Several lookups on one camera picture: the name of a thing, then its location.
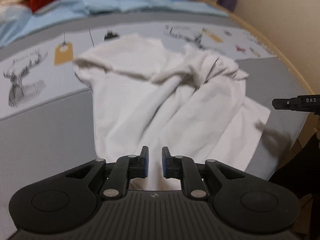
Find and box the white t-shirt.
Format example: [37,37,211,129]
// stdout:
[73,34,270,191]

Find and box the grey printed bed sheet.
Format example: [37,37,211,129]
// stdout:
[1,12,308,239]

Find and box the purple box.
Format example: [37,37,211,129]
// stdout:
[217,0,238,12]

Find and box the light blue blanket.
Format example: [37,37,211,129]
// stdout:
[1,0,229,48]

